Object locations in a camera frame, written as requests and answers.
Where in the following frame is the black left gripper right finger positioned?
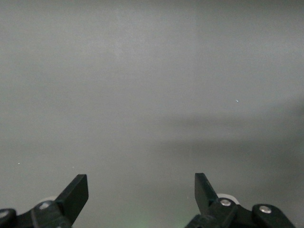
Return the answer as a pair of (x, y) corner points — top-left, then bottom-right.
(184, 172), (296, 228)

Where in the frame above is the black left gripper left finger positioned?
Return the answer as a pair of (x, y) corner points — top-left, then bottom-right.
(0, 174), (89, 228)

